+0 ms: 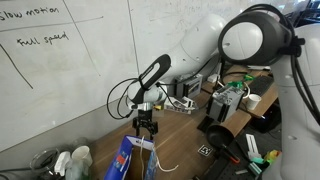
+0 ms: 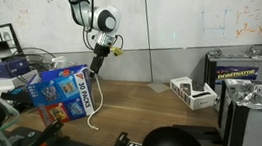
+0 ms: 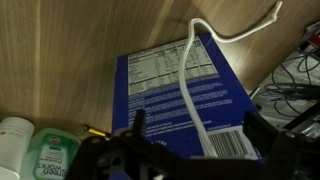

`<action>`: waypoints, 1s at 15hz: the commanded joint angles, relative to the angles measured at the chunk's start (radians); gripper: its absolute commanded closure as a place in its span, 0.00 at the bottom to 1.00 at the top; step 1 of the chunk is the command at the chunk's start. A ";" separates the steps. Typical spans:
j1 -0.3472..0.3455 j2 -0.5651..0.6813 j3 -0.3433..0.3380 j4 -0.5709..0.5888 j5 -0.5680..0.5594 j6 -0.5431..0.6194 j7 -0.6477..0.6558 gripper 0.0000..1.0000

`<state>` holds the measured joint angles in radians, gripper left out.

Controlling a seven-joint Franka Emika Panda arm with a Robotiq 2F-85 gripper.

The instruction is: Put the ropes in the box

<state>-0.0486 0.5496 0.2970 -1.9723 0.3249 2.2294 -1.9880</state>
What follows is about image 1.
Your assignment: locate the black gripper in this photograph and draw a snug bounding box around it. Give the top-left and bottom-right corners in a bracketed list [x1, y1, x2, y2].
[132, 109, 160, 141]

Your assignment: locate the thin long white rope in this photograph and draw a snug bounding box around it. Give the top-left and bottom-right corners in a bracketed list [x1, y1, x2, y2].
[138, 134, 180, 180]

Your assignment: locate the blue snack variety box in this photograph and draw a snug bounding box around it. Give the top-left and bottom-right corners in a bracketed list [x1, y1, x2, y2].
[103, 134, 160, 180]

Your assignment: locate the white product box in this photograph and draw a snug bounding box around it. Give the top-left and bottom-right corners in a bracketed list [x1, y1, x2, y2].
[163, 95, 196, 116]

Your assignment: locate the black flat mat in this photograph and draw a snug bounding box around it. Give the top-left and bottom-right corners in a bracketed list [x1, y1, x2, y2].
[196, 116, 215, 132]

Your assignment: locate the black white fiducial tag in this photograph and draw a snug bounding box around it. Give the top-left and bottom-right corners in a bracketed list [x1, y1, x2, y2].
[197, 143, 215, 158]

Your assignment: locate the black round pan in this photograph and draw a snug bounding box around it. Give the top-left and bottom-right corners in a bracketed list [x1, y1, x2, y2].
[205, 124, 235, 150]

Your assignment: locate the grey appliance with foil knobs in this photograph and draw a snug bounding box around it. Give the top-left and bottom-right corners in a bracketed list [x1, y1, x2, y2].
[205, 84, 246, 124]

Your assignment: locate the white power adapter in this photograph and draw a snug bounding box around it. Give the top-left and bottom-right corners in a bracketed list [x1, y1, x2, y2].
[206, 73, 222, 84]

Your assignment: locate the black perforated breadboard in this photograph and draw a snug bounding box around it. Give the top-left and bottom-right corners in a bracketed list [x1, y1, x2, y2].
[192, 131, 279, 180]

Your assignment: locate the green plastic part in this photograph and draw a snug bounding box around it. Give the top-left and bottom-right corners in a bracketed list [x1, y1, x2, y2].
[229, 80, 245, 90]
[242, 74, 256, 83]

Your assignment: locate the grey metal bar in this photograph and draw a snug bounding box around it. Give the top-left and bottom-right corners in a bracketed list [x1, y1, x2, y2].
[234, 168, 250, 176]

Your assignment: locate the clear glass jar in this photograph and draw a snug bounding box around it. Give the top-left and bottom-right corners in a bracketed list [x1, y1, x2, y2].
[29, 147, 62, 180]

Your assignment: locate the white and green tool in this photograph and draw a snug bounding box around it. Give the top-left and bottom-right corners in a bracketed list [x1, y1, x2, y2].
[245, 133, 263, 161]

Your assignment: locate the teal plastic block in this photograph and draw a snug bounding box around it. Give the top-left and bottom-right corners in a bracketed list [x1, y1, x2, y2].
[249, 156, 265, 166]
[247, 163, 263, 177]

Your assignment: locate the black computer tower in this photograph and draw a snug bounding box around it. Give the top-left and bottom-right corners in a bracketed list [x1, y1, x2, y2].
[249, 101, 282, 134]

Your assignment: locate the black keyboard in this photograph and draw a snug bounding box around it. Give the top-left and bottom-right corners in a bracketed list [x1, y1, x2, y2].
[248, 75, 276, 98]

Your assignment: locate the yellow green plastic object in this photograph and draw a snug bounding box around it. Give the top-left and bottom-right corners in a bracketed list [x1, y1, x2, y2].
[264, 149, 280, 165]

